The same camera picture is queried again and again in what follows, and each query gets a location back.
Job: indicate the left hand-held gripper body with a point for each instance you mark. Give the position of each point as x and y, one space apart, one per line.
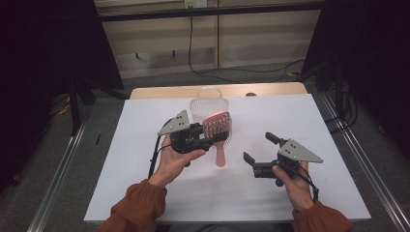
185 141

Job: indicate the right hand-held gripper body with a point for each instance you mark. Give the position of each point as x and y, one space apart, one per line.
296 153

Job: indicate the pink hairbrush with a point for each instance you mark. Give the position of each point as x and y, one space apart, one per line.
217 124

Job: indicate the clear plastic basket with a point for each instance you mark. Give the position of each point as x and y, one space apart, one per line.
206 106

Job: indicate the person's left hand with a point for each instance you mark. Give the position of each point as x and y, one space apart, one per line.
172 166

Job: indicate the person's right hand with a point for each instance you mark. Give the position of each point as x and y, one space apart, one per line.
298 191

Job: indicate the white table sheet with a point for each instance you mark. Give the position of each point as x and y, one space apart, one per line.
225 196

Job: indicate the small dark round knob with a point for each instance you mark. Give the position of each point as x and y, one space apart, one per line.
250 94

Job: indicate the small black stick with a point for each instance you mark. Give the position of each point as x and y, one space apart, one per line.
98 139

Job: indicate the black horizontal bar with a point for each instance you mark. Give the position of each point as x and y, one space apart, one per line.
206 12

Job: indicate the black stand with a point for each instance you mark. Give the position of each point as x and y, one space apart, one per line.
74 106

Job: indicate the black curtain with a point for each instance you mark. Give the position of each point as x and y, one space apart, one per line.
377 64
38 80

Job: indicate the metal floor rail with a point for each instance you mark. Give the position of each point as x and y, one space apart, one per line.
370 167
56 180

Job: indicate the white wall socket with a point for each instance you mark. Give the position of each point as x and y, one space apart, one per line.
196 3

